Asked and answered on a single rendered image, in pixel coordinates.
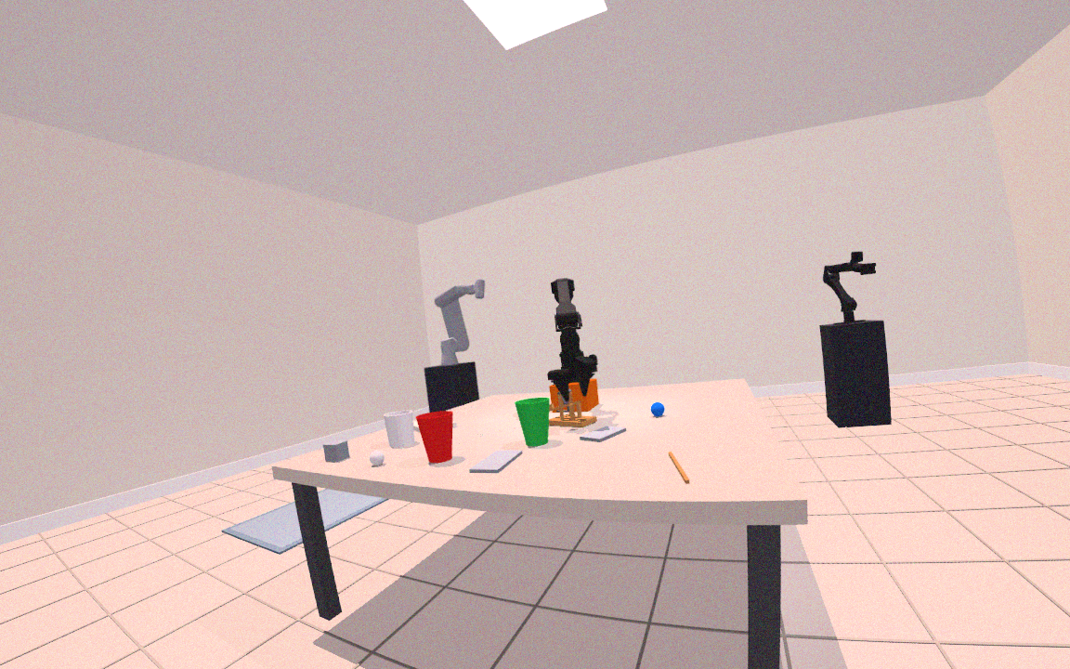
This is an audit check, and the orange thin stick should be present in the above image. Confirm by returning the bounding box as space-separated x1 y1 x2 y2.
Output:
668 452 689 484

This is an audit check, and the red plastic cup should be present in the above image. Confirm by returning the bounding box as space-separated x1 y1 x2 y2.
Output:
416 411 453 463

